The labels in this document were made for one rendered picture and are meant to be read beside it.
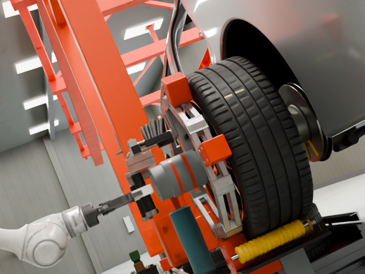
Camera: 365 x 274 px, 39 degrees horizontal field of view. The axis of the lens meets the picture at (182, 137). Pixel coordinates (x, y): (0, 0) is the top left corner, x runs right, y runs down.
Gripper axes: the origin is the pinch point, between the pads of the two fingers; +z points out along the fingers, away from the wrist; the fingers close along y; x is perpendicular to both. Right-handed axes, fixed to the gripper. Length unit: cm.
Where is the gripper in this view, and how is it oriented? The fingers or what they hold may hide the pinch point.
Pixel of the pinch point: (142, 192)
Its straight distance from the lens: 173.2
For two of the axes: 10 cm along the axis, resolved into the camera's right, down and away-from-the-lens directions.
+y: 1.1, -2.0, -9.7
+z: 9.1, -3.8, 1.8
